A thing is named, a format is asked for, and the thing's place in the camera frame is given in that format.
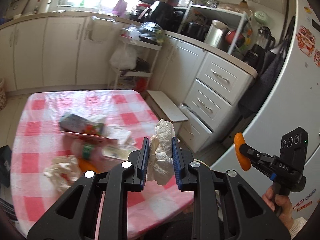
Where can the blue milk carton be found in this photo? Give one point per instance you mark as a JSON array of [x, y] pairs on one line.
[[94, 125]]

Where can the white tissue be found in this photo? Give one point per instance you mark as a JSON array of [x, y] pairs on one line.
[[63, 172], [160, 166]]

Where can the blue dustpan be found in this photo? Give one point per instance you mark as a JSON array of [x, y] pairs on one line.
[[5, 163]]

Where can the floral shopping bag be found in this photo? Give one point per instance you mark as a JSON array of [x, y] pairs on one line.
[[3, 97]]

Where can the purple container on sill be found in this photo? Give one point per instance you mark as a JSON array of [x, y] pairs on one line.
[[120, 8]]

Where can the white drawer cabinet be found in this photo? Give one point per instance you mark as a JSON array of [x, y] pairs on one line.
[[211, 104]]

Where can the white refrigerator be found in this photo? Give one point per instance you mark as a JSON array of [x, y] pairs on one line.
[[294, 102]]

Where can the curled orange peel piece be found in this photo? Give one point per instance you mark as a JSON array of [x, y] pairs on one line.
[[85, 166]]

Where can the white rolling shelf cart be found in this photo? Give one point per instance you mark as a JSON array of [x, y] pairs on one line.
[[147, 56]]

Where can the steel thermos pot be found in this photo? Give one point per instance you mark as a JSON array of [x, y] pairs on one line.
[[216, 35]]

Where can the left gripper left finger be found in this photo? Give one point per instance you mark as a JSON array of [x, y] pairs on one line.
[[95, 206]]

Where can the yellow red snack bag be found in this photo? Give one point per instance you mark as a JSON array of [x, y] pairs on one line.
[[93, 138]]

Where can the person's right hand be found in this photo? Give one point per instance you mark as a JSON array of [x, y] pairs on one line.
[[278, 204]]

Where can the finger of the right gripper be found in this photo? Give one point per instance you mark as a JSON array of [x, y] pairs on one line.
[[248, 154]]

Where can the pink checkered tablecloth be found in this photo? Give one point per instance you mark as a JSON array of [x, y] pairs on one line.
[[39, 141]]

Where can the white plastic bag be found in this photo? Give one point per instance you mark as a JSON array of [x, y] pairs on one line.
[[124, 57]]

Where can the white step stool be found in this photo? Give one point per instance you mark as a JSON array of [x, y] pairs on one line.
[[165, 109]]

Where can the black cooking pot on shelf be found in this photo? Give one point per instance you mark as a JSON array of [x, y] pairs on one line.
[[195, 30]]

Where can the hanging white bin on cabinet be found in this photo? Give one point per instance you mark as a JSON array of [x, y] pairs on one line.
[[99, 29]]

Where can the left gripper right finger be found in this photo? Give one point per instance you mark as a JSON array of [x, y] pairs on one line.
[[225, 205]]

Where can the white electric kettle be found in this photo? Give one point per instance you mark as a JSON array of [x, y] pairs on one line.
[[44, 6]]

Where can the black air fryer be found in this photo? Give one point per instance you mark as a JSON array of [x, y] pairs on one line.
[[160, 13]]

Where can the clear plastic bottle green label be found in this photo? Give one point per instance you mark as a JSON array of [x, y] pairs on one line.
[[103, 157]]

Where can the dark plastic bag on cart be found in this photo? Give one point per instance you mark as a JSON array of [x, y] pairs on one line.
[[152, 33]]

